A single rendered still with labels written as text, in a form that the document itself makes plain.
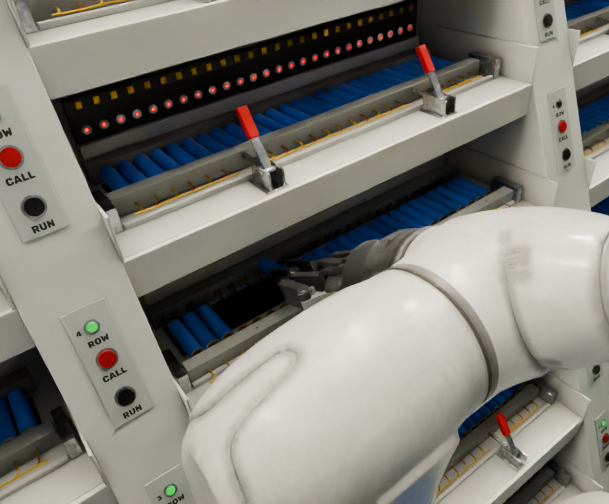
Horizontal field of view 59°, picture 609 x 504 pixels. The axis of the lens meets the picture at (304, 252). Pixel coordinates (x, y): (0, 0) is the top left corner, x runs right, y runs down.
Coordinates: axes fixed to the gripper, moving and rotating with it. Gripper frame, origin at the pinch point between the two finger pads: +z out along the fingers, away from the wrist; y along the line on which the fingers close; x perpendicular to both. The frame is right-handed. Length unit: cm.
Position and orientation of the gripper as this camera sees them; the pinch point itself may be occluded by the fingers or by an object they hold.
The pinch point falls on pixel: (295, 275)
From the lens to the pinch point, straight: 66.1
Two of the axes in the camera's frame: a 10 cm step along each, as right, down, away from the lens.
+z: -4.7, 0.2, 8.8
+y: -8.0, 4.1, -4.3
